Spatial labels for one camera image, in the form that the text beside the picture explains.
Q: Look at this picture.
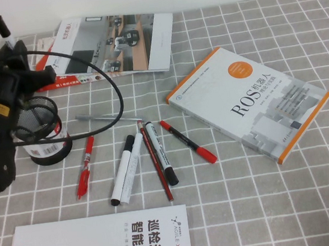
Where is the grey checked tablecloth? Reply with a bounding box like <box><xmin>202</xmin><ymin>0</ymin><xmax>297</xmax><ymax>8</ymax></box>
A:
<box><xmin>0</xmin><ymin>0</ymin><xmax>329</xmax><ymax>246</ymax></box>

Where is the black cable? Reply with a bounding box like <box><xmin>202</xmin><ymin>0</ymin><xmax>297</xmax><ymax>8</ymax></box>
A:
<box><xmin>0</xmin><ymin>39</ymin><xmax>129</xmax><ymax>149</ymax></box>

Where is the all white pen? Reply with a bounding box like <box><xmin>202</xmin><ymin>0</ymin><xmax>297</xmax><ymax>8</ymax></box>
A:
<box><xmin>111</xmin><ymin>131</ymin><xmax>152</xmax><ymax>206</ymax></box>

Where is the white orange ROS book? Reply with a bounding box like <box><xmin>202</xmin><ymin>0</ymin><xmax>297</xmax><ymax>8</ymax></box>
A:
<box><xmin>160</xmin><ymin>33</ymin><xmax>329</xmax><ymax>179</ymax></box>

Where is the white marker with black print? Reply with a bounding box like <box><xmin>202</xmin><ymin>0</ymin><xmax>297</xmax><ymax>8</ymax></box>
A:
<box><xmin>144</xmin><ymin>118</ymin><xmax>180</xmax><ymax>189</ymax></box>

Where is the red and white book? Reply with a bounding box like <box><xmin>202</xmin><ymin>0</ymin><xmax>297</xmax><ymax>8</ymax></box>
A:
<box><xmin>31</xmin><ymin>29</ymin><xmax>117</xmax><ymax>93</ymax></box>

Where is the black mesh pen holder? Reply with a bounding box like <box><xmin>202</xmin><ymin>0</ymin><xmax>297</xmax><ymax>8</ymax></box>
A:
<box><xmin>6</xmin><ymin>92</ymin><xmax>76</xmax><ymax>170</ymax></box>

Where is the red and black pencil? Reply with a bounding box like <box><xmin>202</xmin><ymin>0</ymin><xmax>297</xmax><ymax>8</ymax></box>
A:
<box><xmin>136</xmin><ymin>118</ymin><xmax>174</xmax><ymax>204</ymax></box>

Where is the red and black pen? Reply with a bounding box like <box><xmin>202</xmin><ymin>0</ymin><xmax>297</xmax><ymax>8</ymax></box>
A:
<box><xmin>159</xmin><ymin>114</ymin><xmax>219</xmax><ymax>170</ymax></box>

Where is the slim white marker black cap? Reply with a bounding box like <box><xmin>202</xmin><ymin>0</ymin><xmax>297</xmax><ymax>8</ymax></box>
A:
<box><xmin>0</xmin><ymin>13</ymin><xmax>17</xmax><ymax>50</ymax></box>

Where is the white brochure with office photo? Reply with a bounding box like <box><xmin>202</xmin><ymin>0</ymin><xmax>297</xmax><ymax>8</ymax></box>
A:
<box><xmin>34</xmin><ymin>5</ymin><xmax>180</xmax><ymax>88</ymax></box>

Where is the red gel pen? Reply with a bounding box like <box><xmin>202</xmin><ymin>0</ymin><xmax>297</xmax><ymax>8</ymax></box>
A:
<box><xmin>69</xmin><ymin>135</ymin><xmax>102</xmax><ymax>201</ymax></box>

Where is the white marker with red label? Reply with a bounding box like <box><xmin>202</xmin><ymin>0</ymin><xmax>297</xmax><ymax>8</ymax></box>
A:
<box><xmin>102</xmin><ymin>134</ymin><xmax>144</xmax><ymax>206</ymax></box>

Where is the grey pen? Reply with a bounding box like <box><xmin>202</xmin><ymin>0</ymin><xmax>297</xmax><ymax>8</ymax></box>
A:
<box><xmin>75</xmin><ymin>106</ymin><xmax>144</xmax><ymax>130</ymax></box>

